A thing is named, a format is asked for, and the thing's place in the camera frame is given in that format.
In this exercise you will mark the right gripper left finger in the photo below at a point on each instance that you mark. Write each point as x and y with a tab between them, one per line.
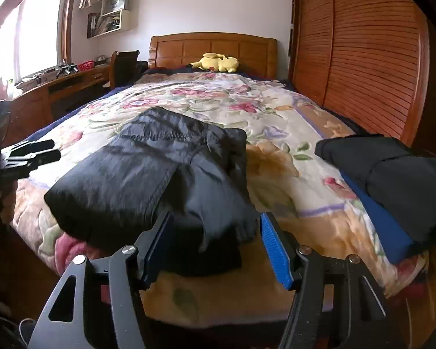
96	303

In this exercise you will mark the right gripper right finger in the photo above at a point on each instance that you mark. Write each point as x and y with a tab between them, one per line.
337	302

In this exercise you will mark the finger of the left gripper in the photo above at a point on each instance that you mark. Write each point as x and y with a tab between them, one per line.
16	167
26	147

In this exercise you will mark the dark navy jacket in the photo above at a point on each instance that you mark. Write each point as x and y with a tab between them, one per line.
163	161

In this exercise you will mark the navy bed sheet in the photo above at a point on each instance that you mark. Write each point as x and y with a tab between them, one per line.
41	132

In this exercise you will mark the wooden desk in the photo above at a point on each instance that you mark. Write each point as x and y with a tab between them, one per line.
41	106

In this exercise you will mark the red basket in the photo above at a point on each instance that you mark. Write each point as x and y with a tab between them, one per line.
86	65

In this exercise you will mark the wooden chair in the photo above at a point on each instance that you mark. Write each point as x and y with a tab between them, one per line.
124	68

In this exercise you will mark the floral bed blanket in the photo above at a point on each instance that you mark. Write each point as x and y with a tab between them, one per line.
283	175

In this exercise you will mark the folded black garment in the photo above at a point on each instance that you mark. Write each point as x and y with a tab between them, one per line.
393	175

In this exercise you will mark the yellow plush toy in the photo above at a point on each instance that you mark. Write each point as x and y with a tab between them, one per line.
213	62

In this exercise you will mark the wooden headboard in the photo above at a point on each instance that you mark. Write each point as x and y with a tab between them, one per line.
257	56

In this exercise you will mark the wooden louvered wardrobe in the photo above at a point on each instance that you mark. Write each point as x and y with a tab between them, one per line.
367	60

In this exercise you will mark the white wall shelf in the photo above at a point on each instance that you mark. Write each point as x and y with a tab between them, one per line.
114	16

